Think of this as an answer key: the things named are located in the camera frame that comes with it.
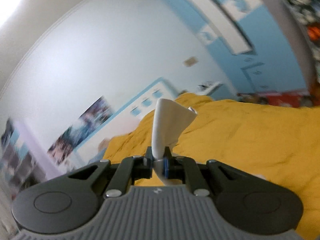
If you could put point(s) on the white blue headboard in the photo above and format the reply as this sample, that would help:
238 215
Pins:
124 120

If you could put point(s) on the white long-sleeve sweatshirt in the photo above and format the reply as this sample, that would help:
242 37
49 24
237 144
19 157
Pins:
169 121

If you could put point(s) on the desk with shelf unit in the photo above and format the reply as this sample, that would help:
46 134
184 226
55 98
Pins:
19 167

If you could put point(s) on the blue white wardrobe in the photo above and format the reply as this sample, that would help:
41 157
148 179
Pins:
244 38

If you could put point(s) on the beige wall switch plate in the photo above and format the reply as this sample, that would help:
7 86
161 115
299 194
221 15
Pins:
190 61

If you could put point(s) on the mustard yellow quilted bedspread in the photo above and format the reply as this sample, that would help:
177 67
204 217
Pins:
260 162

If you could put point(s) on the anime wall poster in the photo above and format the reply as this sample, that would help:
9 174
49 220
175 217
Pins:
98 113

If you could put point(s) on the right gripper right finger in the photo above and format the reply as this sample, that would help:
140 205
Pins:
187 171

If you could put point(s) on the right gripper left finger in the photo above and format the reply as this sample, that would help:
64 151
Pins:
124 174

